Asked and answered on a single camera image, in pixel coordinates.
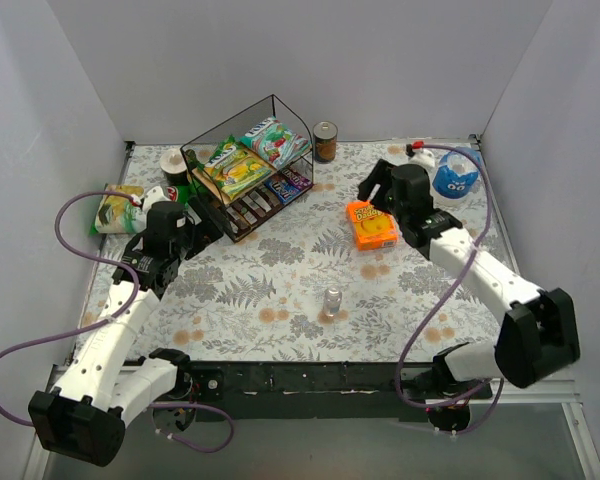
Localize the brown purple chocolate bar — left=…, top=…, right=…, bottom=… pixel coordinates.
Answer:
left=226, top=207, right=252, bottom=234

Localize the brown chocolate bar wrapper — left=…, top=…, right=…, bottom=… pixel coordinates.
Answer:
left=240, top=196, right=273, bottom=225

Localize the green Fox's candy bag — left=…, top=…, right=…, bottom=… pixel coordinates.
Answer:
left=203, top=135, right=273, bottom=200

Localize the purple M&M's candy bag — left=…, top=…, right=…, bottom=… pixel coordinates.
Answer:
left=254, top=188, right=282, bottom=215

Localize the dark purple M&M's bag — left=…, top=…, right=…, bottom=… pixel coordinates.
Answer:
left=280, top=168, right=313, bottom=190

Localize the blue M&M's candy bag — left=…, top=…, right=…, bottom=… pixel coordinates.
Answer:
left=264, top=175, right=301, bottom=205

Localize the teal Fox's candy bag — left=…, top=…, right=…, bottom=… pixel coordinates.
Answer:
left=240, top=116, right=310, bottom=170

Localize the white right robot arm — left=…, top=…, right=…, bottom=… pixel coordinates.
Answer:
left=358, top=159, right=581, bottom=390

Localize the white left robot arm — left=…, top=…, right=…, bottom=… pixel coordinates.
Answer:
left=28, top=200, right=218, bottom=467

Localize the orange Scrub Daddy box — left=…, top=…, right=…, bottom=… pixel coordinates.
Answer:
left=346, top=201, right=398, bottom=251

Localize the green glass bottle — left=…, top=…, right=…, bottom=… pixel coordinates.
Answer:
left=183, top=148, right=206, bottom=195

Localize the blue M&M's character bag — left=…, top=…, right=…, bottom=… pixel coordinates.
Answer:
left=432, top=148, right=480, bottom=207

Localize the green cassava chips bag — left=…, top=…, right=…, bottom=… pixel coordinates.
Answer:
left=88, top=183, right=194, bottom=236

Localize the food tin can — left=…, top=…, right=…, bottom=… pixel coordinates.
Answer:
left=312, top=121, right=338, bottom=163

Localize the dark cup with white lid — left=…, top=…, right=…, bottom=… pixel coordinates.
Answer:
left=159, top=149, right=190, bottom=186

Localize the wire and wood shelf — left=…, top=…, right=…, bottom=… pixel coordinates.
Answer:
left=180, top=94, right=315, bottom=244

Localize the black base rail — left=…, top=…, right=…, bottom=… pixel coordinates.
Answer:
left=159, top=361, right=428, bottom=424

